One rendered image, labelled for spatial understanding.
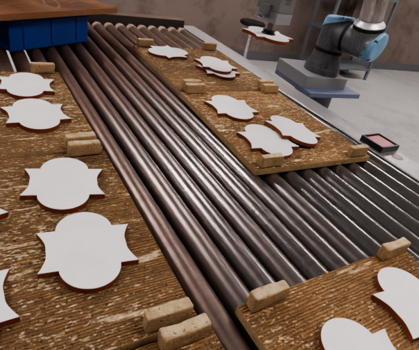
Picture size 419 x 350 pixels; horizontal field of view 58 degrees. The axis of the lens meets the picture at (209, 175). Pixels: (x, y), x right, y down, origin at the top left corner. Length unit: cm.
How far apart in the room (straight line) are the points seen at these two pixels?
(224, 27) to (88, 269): 465
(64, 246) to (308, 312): 34
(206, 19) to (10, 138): 425
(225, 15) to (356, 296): 458
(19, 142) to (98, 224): 28
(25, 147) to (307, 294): 55
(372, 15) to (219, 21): 354
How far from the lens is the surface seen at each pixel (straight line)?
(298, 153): 92
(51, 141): 80
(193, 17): 485
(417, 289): 67
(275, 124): 98
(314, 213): 76
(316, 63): 170
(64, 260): 53
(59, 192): 64
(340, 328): 54
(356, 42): 162
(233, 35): 513
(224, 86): 122
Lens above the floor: 133
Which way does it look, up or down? 32 degrees down
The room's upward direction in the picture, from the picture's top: 13 degrees clockwise
